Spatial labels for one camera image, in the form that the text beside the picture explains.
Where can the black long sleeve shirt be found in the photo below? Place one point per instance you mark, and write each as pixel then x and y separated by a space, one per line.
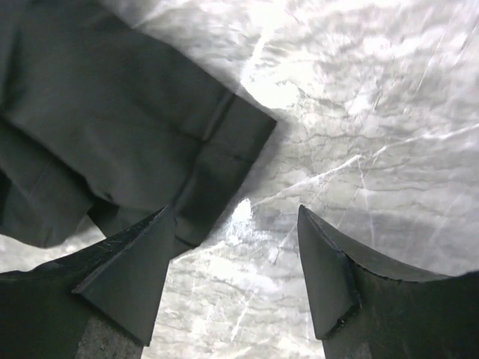
pixel 101 121

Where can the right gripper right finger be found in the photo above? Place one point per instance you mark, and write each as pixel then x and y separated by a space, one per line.
pixel 365 304

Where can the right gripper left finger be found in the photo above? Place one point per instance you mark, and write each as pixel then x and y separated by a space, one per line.
pixel 100 302

